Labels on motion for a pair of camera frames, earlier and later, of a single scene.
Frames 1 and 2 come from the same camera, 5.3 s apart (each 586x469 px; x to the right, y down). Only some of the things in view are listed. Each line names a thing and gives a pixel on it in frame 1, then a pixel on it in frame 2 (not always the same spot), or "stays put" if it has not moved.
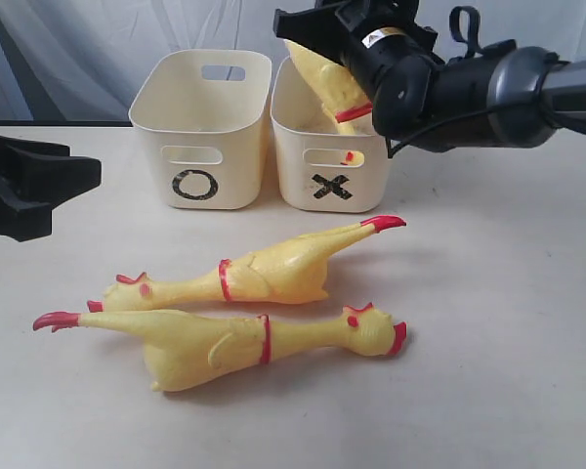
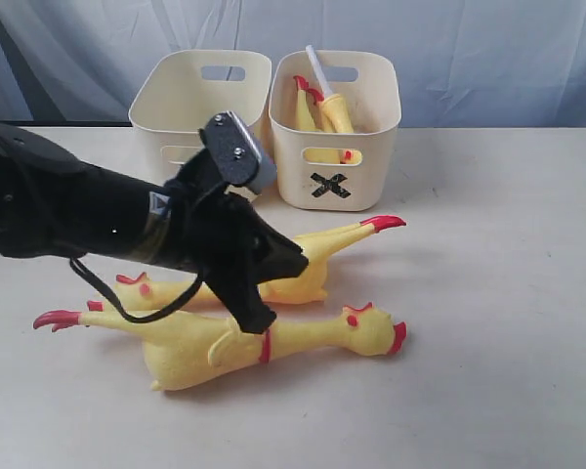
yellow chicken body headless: [333, 84] -> [308, 116]
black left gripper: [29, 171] -> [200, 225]
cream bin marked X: [318, 168] stays put
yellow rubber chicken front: [182, 352] stays put
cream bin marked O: [201, 116] stays put
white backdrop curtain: [70, 61] stays put
